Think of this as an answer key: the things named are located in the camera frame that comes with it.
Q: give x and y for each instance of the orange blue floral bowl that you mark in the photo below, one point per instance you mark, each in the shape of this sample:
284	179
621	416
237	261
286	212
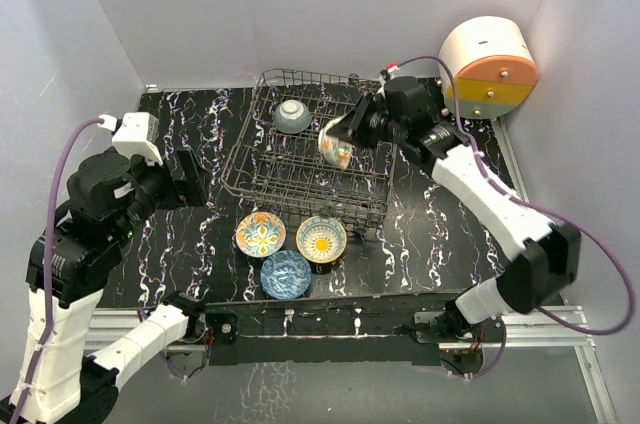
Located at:
260	234

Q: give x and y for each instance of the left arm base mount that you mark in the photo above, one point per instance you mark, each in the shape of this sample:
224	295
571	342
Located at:
220	329

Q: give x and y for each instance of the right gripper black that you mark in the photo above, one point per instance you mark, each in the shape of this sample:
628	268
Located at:
355	131

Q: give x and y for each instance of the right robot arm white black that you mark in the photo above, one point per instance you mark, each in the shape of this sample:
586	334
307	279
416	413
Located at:
543	255

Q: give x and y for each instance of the yellow sun pattern bowl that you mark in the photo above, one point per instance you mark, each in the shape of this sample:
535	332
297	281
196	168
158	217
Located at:
321	240

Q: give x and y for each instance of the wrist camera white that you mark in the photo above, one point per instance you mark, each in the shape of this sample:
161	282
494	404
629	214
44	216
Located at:
388	73
136	136

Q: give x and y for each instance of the grey wire dish rack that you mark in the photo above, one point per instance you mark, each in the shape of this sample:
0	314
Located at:
287	175

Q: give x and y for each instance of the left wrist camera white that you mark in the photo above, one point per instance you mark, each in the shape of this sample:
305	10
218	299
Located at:
136	136

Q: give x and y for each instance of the blue white pattern bowl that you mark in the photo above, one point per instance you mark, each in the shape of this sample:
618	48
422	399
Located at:
285	275

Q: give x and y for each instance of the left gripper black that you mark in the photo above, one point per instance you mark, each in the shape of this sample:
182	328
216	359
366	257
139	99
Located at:
190	187

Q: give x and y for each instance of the grey speckled bowl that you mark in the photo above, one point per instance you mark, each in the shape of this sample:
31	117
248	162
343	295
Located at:
292	117

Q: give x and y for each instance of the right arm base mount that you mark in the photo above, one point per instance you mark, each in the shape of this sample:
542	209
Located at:
439	327

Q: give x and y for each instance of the orange flower green leaf bowl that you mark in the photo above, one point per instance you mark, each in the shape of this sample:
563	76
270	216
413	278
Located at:
336	152

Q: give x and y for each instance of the aluminium frame rail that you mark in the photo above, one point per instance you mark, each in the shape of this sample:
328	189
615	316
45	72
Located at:
345	330

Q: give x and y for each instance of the round three-colour drawer unit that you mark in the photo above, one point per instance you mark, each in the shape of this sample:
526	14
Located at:
491	65

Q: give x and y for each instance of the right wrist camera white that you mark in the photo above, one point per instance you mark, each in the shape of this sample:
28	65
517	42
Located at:
388	73

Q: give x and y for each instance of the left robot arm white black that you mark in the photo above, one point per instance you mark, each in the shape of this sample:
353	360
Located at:
110	198

